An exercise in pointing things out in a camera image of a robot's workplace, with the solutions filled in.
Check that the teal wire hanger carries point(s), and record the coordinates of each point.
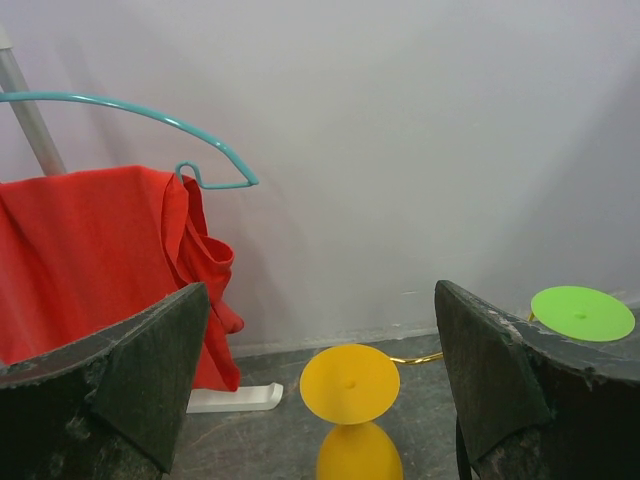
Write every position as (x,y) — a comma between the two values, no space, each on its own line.
(90,137)

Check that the white drying rack stand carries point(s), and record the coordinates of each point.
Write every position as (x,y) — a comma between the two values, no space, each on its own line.
(15,91)

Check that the yellow plastic wine glass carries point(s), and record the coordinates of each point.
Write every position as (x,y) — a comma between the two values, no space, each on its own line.
(351,386)

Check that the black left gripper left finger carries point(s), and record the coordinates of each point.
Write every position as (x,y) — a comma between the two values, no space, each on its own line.
(110,405)

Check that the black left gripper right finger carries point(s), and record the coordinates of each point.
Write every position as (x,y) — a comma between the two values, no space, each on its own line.
(532,404)

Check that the green plastic wine glass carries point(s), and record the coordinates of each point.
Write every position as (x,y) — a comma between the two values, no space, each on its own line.
(582,313)

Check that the red cloth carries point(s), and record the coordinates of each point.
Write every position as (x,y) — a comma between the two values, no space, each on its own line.
(83,251)

